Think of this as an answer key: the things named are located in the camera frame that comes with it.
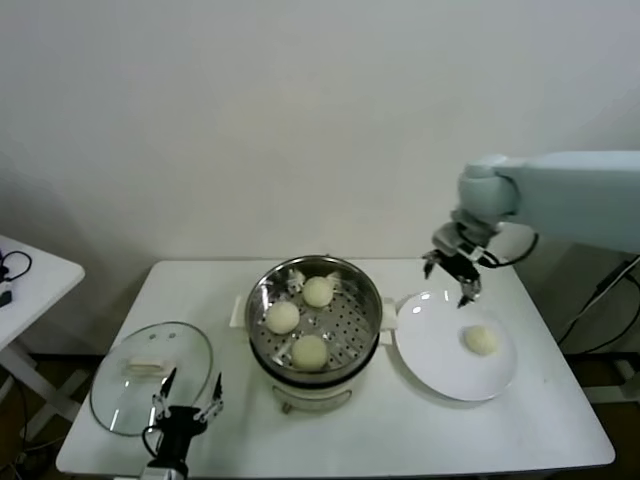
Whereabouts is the black power cable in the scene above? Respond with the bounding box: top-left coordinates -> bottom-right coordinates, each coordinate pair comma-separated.
557,254 -> 640,351

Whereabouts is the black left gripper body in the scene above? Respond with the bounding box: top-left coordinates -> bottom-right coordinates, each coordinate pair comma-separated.
153,406 -> 208,465

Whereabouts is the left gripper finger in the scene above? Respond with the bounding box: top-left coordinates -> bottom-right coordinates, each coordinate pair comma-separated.
194,371 -> 224,423
151,368 -> 178,421

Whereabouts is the white side table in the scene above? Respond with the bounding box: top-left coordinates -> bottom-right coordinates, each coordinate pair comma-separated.
0,234 -> 87,446

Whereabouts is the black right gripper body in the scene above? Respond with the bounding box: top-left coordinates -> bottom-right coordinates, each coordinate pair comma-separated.
433,252 -> 483,286

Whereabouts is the white frame foot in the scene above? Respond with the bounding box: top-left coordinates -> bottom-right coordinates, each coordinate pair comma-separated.
588,359 -> 640,406

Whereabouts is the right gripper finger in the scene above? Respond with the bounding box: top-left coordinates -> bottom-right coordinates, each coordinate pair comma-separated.
456,277 -> 483,309
422,251 -> 445,280

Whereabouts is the white steamed baozi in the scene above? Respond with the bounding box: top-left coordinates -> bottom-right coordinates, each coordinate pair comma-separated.
291,334 -> 330,371
303,276 -> 334,308
264,302 -> 301,335
460,324 -> 500,357

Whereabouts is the glass pot lid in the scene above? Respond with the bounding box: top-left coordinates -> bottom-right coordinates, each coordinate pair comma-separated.
89,321 -> 215,438

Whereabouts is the stainless steel steamer basket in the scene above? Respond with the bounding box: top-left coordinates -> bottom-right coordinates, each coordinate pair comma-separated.
244,255 -> 385,384

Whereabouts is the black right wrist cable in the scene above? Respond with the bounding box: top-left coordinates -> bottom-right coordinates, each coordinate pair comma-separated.
479,227 -> 541,269

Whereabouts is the black looped cable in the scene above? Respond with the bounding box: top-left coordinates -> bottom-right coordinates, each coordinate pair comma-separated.
0,251 -> 34,284

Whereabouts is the white round plate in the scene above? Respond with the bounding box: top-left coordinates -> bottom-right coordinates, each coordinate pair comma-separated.
393,290 -> 519,402

